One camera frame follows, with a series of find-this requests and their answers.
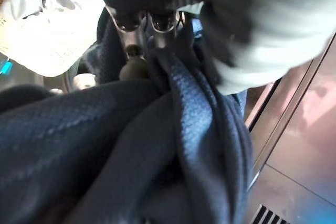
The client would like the dark blue knit garment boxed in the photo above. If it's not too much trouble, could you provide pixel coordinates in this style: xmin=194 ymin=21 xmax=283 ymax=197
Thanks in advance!
xmin=0 ymin=6 xmax=255 ymax=224

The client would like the teal tag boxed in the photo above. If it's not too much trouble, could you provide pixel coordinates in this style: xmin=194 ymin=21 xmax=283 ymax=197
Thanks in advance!
xmin=0 ymin=60 xmax=13 ymax=75

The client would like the floor vent grille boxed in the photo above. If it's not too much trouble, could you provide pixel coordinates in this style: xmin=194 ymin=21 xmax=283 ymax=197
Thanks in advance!
xmin=250 ymin=204 xmax=290 ymax=224

